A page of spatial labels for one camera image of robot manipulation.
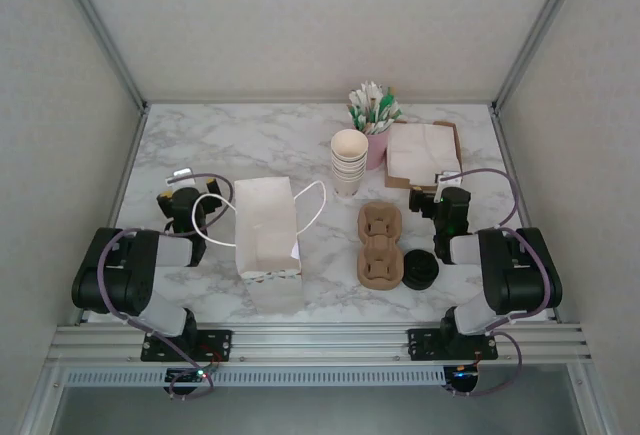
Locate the white patterned paper bag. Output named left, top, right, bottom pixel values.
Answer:
left=192, top=176, right=329, bottom=315

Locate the brown cardboard tray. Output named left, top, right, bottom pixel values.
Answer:
left=383, top=120, right=464, bottom=192

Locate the white napkin stack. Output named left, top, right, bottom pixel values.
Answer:
left=388, top=123, right=459, bottom=182

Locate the brown pulp cup carrier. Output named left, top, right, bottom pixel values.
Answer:
left=356, top=200, right=405, bottom=291

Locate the pink holder cup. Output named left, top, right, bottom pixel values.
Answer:
left=357, top=124, right=392, bottom=172

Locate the small circuit board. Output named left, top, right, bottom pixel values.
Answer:
left=441, top=364, right=479, bottom=384
left=165, top=366, right=212, bottom=384

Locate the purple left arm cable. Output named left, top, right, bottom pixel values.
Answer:
left=96, top=171, right=237, bottom=402

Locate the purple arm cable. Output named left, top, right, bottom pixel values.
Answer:
left=451, top=166, right=564, bottom=399
left=96, top=171, right=237, bottom=402

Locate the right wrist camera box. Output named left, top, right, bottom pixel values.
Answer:
left=433, top=169, right=464, bottom=188

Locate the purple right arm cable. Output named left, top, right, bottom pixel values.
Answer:
left=451, top=166, right=564, bottom=399

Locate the aluminium side rail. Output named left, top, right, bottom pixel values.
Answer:
left=74, top=104, right=150, bottom=327
left=491, top=105, right=559, bottom=324

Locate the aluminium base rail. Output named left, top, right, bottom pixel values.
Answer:
left=46, top=323, right=594, bottom=369

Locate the aluminium frame post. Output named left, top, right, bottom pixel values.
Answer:
left=52, top=0, right=149, bottom=112
left=490, top=0, right=589, bottom=113

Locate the grey slotted cable duct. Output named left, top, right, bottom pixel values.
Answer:
left=63, top=365, right=447, bottom=389

